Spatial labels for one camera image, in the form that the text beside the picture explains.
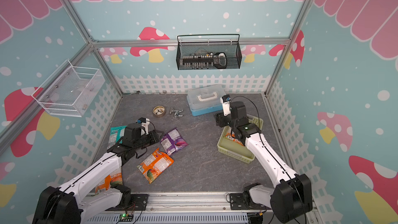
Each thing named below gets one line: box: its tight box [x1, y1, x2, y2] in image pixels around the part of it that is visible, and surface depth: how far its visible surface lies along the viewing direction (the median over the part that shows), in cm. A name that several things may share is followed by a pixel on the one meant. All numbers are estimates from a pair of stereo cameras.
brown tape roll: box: [152, 105, 167, 118], surface depth 111 cm
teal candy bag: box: [106, 125, 128, 149], surface depth 98 cm
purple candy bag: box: [160, 128, 189, 156], surface depth 94 cm
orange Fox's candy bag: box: [136, 147, 175, 185], surface depth 86 cm
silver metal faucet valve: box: [169, 107, 184, 118], surface depth 111 cm
